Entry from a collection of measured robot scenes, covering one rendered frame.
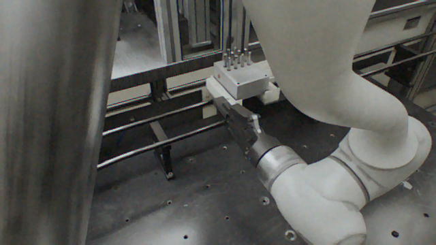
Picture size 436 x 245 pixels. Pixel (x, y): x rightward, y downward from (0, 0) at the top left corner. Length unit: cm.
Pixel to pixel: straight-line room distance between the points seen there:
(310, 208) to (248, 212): 29
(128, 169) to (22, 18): 72
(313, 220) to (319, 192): 5
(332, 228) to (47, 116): 43
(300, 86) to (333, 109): 6
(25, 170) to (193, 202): 59
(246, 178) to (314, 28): 71
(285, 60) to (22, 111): 19
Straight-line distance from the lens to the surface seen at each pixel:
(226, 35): 95
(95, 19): 26
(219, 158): 93
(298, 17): 20
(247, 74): 82
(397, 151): 57
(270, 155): 62
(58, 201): 32
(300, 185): 57
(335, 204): 56
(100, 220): 86
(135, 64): 92
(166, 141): 79
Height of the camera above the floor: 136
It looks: 40 degrees down
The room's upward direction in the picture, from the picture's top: straight up
